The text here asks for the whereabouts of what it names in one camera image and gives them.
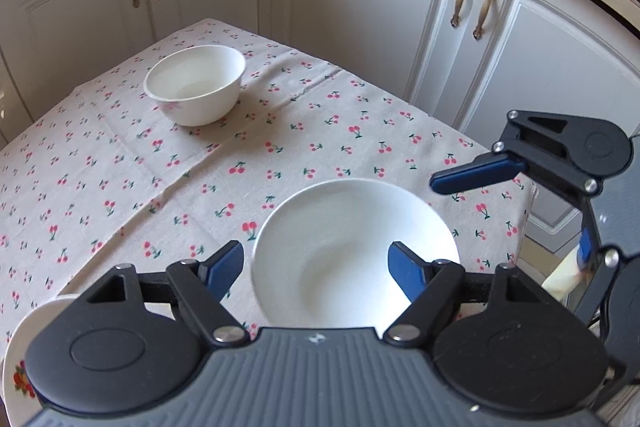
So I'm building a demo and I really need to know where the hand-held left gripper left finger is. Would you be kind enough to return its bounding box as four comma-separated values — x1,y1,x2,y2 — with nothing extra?
86,240,252,349

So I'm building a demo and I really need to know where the cherry print tablecloth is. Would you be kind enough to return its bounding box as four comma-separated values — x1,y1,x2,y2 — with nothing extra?
0,18,538,358

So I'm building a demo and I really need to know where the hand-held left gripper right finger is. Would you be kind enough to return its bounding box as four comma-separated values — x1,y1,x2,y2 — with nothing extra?
383,241,544,349

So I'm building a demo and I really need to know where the white floral bowl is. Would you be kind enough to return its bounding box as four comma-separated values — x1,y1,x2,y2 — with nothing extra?
251,178,461,329

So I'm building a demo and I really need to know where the large white fruit-print plate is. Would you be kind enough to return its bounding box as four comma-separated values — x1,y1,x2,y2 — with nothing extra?
2,293,83,427

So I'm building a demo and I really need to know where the white deep bowl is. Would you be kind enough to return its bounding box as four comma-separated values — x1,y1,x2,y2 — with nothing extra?
144,45,247,127

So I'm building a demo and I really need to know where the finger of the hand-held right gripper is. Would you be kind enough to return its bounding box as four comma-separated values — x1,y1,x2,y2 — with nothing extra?
430,109,604,198
575,207,623,324

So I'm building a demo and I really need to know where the person's right hand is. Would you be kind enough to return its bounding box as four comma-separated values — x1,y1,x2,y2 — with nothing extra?
544,252,587,299

